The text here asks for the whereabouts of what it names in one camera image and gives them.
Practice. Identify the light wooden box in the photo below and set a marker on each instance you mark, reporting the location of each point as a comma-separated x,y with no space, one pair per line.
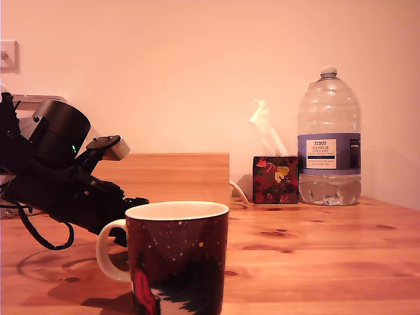
177,170

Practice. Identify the dark red printed mug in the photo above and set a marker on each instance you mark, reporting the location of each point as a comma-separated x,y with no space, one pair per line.
177,259

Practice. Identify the floral tissue box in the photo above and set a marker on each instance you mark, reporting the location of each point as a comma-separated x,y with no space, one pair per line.
275,180

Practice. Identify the white tissue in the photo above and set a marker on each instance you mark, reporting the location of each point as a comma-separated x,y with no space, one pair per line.
262,118

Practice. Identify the large clear water bottle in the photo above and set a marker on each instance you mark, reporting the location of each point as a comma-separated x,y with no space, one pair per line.
329,111

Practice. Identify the grey camera box with bracket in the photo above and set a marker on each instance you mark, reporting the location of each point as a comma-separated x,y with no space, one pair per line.
116,151

